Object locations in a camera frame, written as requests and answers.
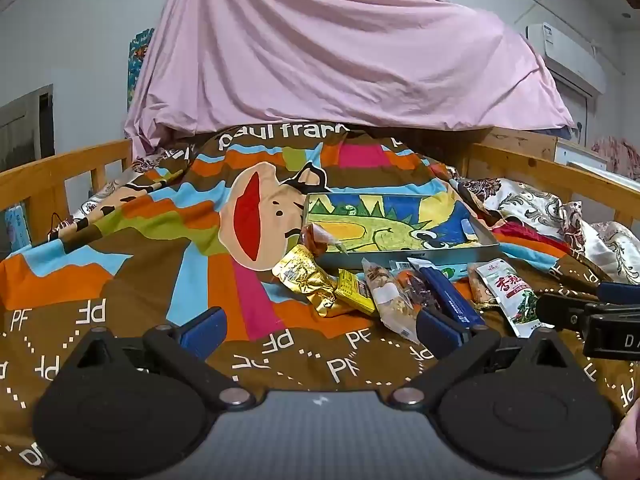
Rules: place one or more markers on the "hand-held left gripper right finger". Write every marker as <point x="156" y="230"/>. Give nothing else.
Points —
<point x="440" y="332"/>

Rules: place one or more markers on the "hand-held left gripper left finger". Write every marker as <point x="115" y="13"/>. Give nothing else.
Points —
<point x="205" y="332"/>

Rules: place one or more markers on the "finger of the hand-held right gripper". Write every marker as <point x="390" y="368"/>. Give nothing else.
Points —
<point x="620" y="292"/>
<point x="565" y="312"/>

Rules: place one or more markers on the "blue snack packet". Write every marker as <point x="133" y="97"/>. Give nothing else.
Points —
<point x="450" y="295"/>

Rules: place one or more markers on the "dark red snack packet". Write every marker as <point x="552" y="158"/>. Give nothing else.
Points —
<point x="420" y="292"/>

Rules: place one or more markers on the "green and white snack packet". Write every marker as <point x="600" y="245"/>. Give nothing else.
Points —
<point x="510" y="295"/>

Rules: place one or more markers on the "red print cracker packet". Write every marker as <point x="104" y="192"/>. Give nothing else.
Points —
<point x="480" y="290"/>

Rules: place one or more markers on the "clear beige cracker packet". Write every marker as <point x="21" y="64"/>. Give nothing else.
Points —
<point x="390" y="300"/>

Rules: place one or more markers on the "yellow snack packet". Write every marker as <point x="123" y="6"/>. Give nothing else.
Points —
<point x="352" y="292"/>

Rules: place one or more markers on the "gold foil snack packet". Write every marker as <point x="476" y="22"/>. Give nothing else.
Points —
<point x="300" y="275"/>

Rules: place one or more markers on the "dinosaur print tin box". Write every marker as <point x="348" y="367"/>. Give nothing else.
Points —
<point x="390" y="225"/>

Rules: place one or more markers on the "orange-red snack packet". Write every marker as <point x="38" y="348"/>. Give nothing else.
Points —
<point x="320" y="240"/>

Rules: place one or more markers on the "person's right hand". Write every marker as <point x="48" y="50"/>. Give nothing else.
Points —
<point x="627" y="450"/>

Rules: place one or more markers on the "floral satin quilt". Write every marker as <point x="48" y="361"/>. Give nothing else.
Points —
<point x="540" y="210"/>

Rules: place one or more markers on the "colourful printed blanket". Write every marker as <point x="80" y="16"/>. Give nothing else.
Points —
<point x="150" y="240"/>

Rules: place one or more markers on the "pink floral cloth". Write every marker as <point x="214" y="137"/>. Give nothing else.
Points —
<point x="620" y="155"/>

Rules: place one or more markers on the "white cabinet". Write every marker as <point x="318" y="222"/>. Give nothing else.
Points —
<point x="580" y="155"/>

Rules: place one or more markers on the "wooden bed end panel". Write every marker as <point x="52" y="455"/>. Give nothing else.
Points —
<point x="520" y="142"/>

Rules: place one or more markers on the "white door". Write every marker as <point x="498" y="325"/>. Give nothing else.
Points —
<point x="575" y="110"/>

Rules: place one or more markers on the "light blue patterned cloth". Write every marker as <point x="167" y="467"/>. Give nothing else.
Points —
<point x="16" y="227"/>

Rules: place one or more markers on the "white air conditioner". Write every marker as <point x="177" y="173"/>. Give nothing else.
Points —
<point x="565" y="50"/>

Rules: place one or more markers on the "grey door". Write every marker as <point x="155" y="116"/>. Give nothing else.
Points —
<point x="25" y="130"/>

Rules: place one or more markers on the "pink sheet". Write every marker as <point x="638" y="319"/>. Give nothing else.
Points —
<point x="325" y="50"/>

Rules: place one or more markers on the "wooden bed frame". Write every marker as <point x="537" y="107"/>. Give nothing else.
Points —
<point x="540" y="167"/>

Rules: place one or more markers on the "wooden bed rail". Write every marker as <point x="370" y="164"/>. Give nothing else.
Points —
<point x="50" y="175"/>

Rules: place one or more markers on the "floral wall poster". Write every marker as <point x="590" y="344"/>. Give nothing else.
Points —
<point x="140" y="65"/>

